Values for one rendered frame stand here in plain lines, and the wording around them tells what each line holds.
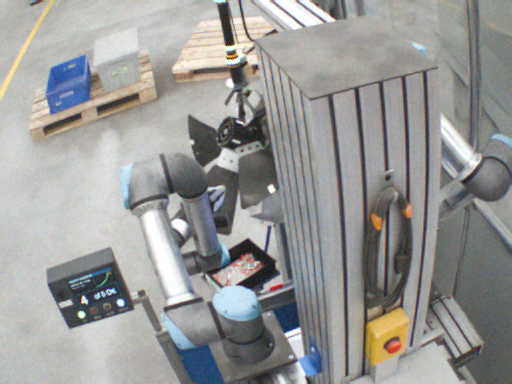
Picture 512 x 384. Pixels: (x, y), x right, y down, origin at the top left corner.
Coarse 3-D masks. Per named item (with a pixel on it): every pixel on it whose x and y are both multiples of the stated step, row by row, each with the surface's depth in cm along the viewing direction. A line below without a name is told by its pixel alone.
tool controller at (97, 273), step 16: (96, 256) 190; (112, 256) 188; (48, 272) 187; (64, 272) 185; (80, 272) 183; (96, 272) 184; (112, 272) 186; (64, 288) 183; (80, 288) 184; (96, 288) 186; (112, 288) 188; (64, 304) 185; (96, 304) 188; (112, 304) 190; (128, 304) 191; (64, 320) 187; (80, 320) 188; (96, 320) 190
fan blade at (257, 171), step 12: (240, 156) 227; (252, 156) 225; (264, 156) 224; (240, 168) 223; (252, 168) 220; (264, 168) 219; (240, 180) 219; (252, 180) 217; (264, 180) 215; (276, 180) 213; (240, 192) 216; (252, 192) 214; (264, 192) 212; (240, 204) 214; (252, 204) 211
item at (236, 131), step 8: (224, 120) 236; (232, 120) 231; (240, 120) 232; (224, 128) 235; (232, 128) 230; (240, 128) 230; (248, 128) 232; (256, 128) 237; (264, 128) 236; (224, 136) 235; (232, 136) 229; (240, 136) 230; (248, 136) 232; (256, 136) 235; (264, 136) 234; (224, 144) 231; (232, 144) 231; (240, 144) 232
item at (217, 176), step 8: (216, 168) 239; (224, 168) 238; (208, 176) 240; (216, 176) 239; (224, 176) 238; (232, 176) 237; (216, 184) 239; (224, 184) 238; (232, 184) 238; (232, 192) 238; (224, 200) 238; (232, 200) 237; (224, 208) 238; (232, 208) 237; (232, 216) 237; (232, 224) 237; (216, 232) 238; (224, 232) 237
